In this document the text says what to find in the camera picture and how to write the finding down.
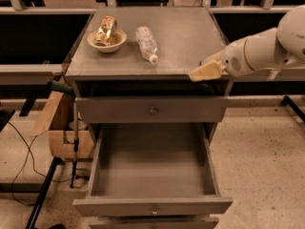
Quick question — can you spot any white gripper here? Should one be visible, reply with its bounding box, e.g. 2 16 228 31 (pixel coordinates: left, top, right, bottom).
189 38 254 82

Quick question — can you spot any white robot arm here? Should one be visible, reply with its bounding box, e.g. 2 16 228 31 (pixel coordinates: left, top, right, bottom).
189 5 305 82

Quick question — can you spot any grey wooden drawer cabinet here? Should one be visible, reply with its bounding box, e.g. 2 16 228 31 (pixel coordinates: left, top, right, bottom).
67 7 232 229

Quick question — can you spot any grey top drawer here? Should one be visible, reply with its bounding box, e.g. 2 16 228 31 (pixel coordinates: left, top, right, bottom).
76 96 229 123

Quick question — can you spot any open grey middle drawer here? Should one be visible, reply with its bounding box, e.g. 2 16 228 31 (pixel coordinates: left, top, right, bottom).
73 123 233 217

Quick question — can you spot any grey bottom drawer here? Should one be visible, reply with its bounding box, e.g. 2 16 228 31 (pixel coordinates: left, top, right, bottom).
89 217 219 229

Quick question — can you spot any clear plastic water bottle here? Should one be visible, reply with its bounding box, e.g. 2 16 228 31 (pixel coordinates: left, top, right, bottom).
135 27 158 65

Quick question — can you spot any black bar right floor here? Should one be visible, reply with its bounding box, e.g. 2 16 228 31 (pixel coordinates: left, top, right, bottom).
281 95 305 123

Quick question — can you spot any beige ceramic bowl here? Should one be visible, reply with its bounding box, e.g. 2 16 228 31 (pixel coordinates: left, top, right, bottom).
87 30 127 53

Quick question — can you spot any crumpled gold snack bag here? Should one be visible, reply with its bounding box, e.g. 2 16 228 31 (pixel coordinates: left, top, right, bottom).
95 16 117 45

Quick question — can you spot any black stand leg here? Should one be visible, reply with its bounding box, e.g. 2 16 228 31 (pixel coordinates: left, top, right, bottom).
25 157 62 229

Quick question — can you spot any green handled pole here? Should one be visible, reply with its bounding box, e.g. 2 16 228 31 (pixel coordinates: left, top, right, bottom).
48 80 79 188

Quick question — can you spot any black floor cable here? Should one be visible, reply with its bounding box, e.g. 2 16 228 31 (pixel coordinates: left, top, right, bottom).
7 121 73 207

